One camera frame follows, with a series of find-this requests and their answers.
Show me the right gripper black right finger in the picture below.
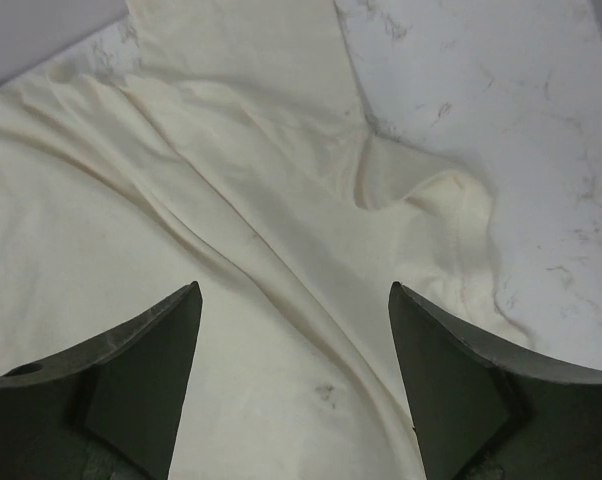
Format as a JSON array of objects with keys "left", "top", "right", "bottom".
[{"left": 389, "top": 283, "right": 602, "bottom": 479}]

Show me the cream white t shirt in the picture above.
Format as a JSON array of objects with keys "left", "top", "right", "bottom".
[{"left": 0, "top": 1, "right": 528, "bottom": 479}]

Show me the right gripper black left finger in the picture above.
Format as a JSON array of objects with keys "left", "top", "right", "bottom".
[{"left": 0, "top": 283, "right": 202, "bottom": 479}]

